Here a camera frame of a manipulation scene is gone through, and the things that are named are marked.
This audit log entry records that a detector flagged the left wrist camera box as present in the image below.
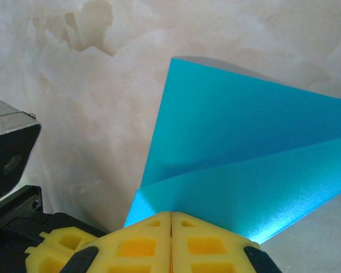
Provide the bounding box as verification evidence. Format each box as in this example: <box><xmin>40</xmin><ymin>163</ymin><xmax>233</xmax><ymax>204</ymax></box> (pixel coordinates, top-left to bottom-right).
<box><xmin>0</xmin><ymin>98</ymin><xmax>42</xmax><ymax>207</ymax></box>

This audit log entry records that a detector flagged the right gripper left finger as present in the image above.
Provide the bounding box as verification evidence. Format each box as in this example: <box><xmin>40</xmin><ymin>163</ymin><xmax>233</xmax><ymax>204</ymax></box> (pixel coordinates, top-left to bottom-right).
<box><xmin>61</xmin><ymin>212</ymin><xmax>172</xmax><ymax>273</ymax></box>

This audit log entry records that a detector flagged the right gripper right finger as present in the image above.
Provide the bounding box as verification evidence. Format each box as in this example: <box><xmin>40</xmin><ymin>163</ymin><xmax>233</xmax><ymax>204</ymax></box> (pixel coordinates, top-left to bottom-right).
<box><xmin>170</xmin><ymin>212</ymin><xmax>284</xmax><ymax>273</ymax></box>

